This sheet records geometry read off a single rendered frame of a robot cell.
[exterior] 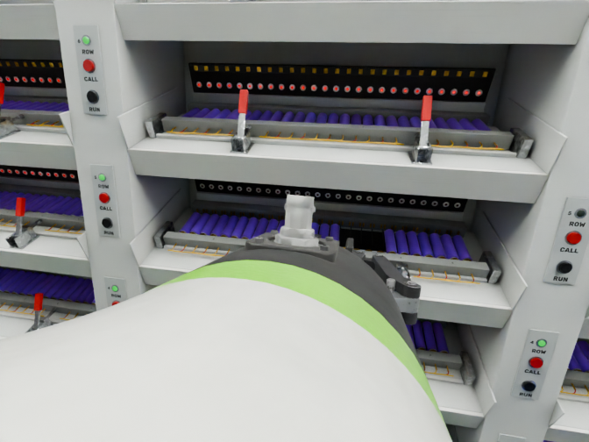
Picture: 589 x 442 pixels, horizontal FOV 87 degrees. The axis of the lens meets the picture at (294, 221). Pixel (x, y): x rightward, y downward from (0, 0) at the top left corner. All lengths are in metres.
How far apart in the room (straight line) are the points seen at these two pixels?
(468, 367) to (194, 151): 0.60
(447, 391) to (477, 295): 0.20
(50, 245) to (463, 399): 0.80
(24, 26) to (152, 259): 0.41
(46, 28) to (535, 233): 0.77
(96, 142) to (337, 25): 0.40
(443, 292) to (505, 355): 0.13
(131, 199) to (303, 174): 0.29
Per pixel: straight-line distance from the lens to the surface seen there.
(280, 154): 0.48
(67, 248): 0.72
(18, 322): 0.93
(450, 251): 0.61
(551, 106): 0.56
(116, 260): 0.63
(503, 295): 0.59
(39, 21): 0.67
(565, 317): 0.62
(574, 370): 0.80
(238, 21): 0.51
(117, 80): 0.57
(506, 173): 0.51
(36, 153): 0.69
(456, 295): 0.56
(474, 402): 0.69
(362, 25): 0.49
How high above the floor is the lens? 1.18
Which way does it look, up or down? 15 degrees down
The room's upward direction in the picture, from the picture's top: 3 degrees clockwise
